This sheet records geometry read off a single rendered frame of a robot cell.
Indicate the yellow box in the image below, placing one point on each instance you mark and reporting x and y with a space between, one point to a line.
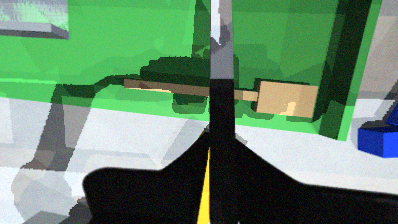
204 207

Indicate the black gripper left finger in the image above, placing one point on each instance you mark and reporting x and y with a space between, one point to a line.
174 191

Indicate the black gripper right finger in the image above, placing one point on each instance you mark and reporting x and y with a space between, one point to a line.
267 195

